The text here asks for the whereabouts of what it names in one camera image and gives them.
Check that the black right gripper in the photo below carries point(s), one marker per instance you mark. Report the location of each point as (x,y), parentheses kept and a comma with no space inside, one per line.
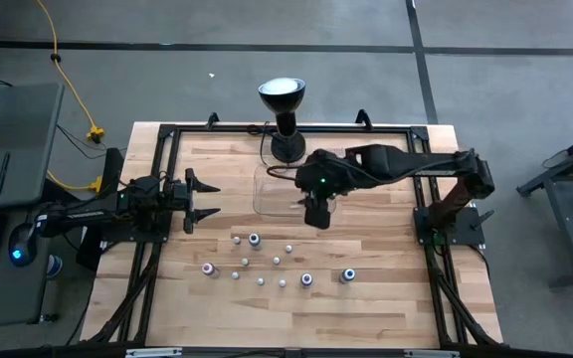
(321,174)

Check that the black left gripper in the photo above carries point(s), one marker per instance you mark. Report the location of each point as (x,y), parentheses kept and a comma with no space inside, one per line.
(189,201)

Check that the pink large food coloring bottle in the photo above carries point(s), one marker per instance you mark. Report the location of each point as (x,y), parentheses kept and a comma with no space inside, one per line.
(208,268)

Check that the blue large food coloring bottle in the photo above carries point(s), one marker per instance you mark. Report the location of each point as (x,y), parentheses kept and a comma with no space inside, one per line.
(348,274)

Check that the purple large food coloring bottle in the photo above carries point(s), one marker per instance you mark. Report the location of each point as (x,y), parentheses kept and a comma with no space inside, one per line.
(306,279)

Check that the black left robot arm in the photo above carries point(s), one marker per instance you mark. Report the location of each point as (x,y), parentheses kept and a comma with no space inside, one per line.
(82,215)

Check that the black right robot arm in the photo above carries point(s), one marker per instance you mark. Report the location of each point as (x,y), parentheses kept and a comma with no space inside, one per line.
(391,159)

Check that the black gooseneck desk lamp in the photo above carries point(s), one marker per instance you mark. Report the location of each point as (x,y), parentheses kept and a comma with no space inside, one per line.
(286,144)

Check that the clear plastic bin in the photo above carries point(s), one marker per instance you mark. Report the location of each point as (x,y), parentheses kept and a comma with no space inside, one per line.
(271,199)

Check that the black flat monitor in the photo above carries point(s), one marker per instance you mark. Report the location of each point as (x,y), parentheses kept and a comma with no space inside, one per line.
(112,164)

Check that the blue shoe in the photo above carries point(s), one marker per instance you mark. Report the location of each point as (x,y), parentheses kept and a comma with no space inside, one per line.
(55,266)

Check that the black computer mouse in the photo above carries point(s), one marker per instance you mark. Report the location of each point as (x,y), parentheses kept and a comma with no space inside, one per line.
(22,243)

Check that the black pen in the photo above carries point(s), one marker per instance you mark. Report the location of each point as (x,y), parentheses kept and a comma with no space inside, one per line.
(2,173)

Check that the grey desk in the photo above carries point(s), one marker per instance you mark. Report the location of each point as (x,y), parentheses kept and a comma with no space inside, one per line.
(13,129)

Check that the dark metal side table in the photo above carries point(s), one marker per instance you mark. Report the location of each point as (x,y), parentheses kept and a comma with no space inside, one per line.
(562,171)

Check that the silver metal bracket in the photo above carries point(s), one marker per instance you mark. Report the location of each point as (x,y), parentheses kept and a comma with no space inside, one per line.
(432,353)
(153,352)

